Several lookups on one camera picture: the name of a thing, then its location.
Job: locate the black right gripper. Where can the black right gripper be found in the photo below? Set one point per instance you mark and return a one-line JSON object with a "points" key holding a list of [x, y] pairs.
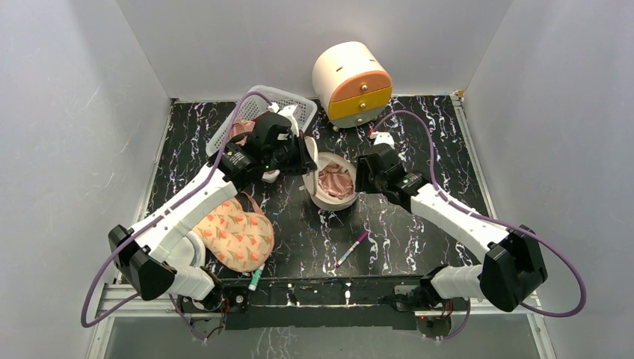
{"points": [[365, 173]]}

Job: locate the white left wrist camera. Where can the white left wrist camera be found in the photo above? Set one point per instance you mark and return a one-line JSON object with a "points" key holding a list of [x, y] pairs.
{"points": [[289, 113]]}

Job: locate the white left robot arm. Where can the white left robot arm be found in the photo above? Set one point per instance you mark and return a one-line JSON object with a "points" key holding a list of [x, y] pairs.
{"points": [[140, 252]]}

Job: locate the teal white marker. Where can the teal white marker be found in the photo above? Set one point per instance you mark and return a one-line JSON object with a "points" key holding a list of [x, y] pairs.
{"points": [[255, 278]]}

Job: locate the white plastic basket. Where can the white plastic basket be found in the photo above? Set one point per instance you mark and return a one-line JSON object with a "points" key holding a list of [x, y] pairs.
{"points": [[254, 105]]}

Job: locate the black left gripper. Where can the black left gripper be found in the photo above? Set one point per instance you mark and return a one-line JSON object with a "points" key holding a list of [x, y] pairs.
{"points": [[304, 163]]}

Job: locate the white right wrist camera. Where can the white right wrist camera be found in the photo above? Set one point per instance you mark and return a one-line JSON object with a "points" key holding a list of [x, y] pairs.
{"points": [[382, 138]]}

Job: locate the white mesh bag lid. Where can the white mesh bag lid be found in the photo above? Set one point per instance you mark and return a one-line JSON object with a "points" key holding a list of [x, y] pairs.
{"points": [[189, 251]]}

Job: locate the pink satin bra from bag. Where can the pink satin bra from bag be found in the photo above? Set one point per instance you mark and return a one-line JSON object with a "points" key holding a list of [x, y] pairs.
{"points": [[336, 181]]}

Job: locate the black table front rail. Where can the black table front rail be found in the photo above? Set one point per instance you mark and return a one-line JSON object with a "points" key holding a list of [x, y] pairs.
{"points": [[314, 302]]}

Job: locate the pink pen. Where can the pink pen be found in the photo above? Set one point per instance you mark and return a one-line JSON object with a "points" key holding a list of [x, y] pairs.
{"points": [[353, 247]]}

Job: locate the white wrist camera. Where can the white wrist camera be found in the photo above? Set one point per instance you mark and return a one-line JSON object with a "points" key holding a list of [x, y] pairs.
{"points": [[382, 138], [289, 113]]}

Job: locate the round white drawer cabinet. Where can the round white drawer cabinet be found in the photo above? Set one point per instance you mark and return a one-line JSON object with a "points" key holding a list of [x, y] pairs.
{"points": [[351, 85]]}

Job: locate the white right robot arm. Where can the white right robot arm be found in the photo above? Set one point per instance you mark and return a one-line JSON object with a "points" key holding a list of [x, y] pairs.
{"points": [[511, 263]]}

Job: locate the peach floral bra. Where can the peach floral bra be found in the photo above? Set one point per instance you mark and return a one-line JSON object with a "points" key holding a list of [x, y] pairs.
{"points": [[241, 240]]}

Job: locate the white mesh laundry bag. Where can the white mesh laundry bag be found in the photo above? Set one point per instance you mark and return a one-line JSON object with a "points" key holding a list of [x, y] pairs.
{"points": [[321, 159]]}

